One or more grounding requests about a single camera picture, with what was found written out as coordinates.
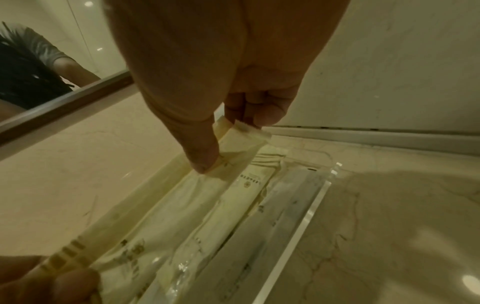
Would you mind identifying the person's right hand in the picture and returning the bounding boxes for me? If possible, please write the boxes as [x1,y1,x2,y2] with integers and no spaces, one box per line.
[102,0,352,174]

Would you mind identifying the person's left hand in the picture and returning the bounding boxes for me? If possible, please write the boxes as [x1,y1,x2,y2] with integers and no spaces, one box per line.
[0,255,102,304]

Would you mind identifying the bundle of cream toiletry packets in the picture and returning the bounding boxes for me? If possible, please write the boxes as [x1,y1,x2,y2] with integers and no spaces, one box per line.
[93,166,264,304]

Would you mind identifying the long cream striped toiletry packet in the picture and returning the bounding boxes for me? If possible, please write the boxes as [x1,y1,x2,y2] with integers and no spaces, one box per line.
[179,148,290,268]

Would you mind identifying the clear toothbrush kit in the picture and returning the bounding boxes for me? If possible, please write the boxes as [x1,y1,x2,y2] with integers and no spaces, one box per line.
[149,167,333,304]

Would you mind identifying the clear plastic tray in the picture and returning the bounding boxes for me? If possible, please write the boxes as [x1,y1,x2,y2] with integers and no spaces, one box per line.
[85,145,344,304]

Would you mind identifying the dark wood framed mirror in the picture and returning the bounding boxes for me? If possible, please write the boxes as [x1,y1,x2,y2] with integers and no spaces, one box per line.
[0,0,136,146]

